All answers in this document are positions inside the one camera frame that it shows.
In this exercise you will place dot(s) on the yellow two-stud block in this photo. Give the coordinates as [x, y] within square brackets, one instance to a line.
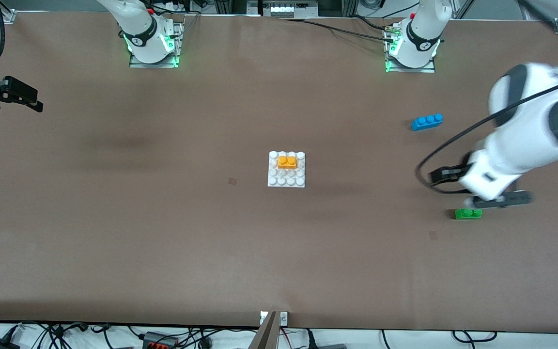
[287, 163]

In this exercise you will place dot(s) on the white studded base plate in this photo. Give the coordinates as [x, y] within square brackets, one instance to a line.
[286, 177]

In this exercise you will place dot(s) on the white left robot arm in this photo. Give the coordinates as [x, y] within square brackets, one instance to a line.
[531, 135]

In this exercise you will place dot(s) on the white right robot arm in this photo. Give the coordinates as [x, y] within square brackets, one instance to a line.
[141, 29]

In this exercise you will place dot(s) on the green two-stud block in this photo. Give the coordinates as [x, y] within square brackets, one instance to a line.
[467, 214]

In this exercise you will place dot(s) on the blue three-stud block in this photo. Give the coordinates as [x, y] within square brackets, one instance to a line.
[426, 122]

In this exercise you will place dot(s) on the brown table cover mat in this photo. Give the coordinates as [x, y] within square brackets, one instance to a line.
[279, 252]

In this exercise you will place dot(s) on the white power strip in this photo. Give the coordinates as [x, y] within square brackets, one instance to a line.
[288, 8]

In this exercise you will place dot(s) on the grey box with orange connectors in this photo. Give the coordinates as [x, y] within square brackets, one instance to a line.
[160, 341]

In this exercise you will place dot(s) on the small white metal bracket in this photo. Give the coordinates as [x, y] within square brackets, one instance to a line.
[283, 318]

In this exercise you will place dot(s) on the grey camera mount bar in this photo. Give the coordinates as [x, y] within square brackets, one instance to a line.
[265, 337]

